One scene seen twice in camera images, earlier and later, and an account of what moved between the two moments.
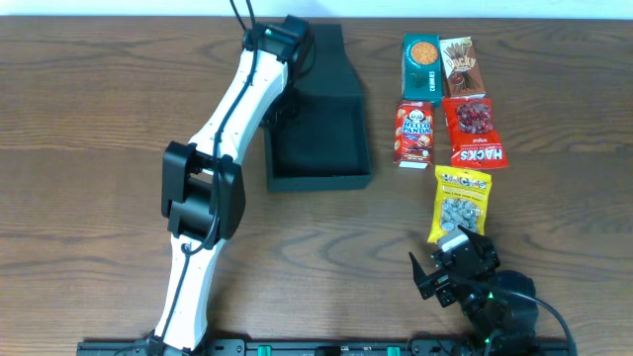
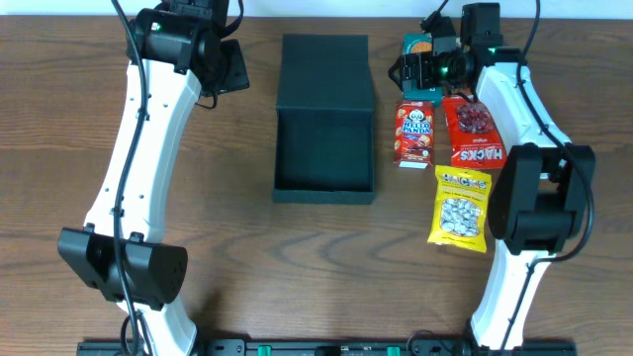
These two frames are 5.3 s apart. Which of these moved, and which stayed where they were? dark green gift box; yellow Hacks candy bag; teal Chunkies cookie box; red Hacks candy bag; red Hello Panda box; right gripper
Moved: right gripper; dark green gift box
Stayed: teal Chunkies cookie box; yellow Hacks candy bag; red Hacks candy bag; red Hello Panda box
